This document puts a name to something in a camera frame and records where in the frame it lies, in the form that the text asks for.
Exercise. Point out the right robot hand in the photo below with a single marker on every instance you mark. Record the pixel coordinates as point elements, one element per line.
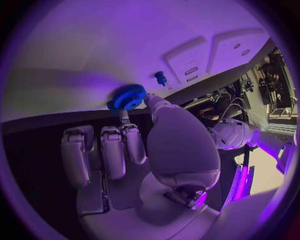
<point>182,146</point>

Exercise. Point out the blue gear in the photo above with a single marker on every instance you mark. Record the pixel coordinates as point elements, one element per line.
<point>126,93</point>

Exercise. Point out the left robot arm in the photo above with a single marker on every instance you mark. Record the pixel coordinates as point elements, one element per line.
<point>230,135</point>

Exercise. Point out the white task board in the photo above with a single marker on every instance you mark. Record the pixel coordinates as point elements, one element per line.
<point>93,46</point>

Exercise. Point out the glowing light bar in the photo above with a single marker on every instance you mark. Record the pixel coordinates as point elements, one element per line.
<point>242,180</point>

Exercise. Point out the small blue peg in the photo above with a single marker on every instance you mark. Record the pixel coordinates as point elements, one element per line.
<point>160,76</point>

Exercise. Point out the workshop equipment rack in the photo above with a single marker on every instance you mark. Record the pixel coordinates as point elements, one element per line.
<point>276,90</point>

